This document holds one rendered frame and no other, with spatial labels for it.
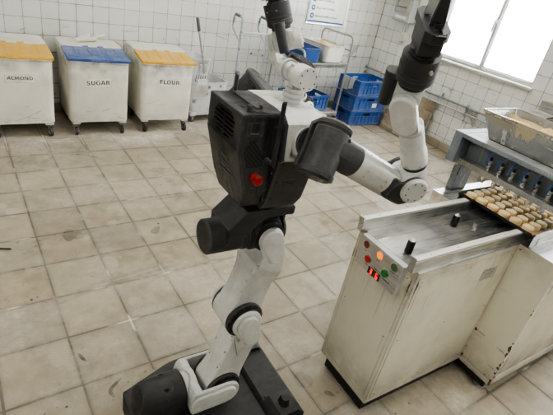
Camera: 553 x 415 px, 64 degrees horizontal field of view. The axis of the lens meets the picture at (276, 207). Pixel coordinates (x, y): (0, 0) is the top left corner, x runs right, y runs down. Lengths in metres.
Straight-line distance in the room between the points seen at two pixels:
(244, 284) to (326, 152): 0.62
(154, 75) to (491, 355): 3.63
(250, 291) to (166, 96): 3.36
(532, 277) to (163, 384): 1.64
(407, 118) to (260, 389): 1.32
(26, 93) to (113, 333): 2.54
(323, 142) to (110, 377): 1.56
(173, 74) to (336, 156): 3.63
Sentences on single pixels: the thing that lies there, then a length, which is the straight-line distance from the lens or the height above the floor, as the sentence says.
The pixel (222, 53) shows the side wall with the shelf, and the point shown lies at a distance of 5.57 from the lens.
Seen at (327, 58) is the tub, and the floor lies 0.84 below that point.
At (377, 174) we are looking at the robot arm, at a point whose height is 1.31.
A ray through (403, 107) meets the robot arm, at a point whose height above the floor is 1.50.
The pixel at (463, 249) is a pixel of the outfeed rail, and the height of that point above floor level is 0.90.
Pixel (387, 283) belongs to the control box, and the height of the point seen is 0.73.
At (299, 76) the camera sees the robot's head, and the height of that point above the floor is 1.49.
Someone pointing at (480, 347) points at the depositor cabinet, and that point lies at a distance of 2.58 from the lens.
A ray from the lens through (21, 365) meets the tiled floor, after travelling 2.37.
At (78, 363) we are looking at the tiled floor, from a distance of 2.33.
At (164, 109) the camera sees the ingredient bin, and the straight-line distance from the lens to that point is 4.72.
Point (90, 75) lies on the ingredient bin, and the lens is 4.41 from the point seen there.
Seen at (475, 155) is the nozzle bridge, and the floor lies 1.08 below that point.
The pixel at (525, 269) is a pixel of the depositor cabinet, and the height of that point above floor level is 0.74.
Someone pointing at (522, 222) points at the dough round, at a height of 0.91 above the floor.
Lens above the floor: 1.75
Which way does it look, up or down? 29 degrees down
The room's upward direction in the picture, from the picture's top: 12 degrees clockwise
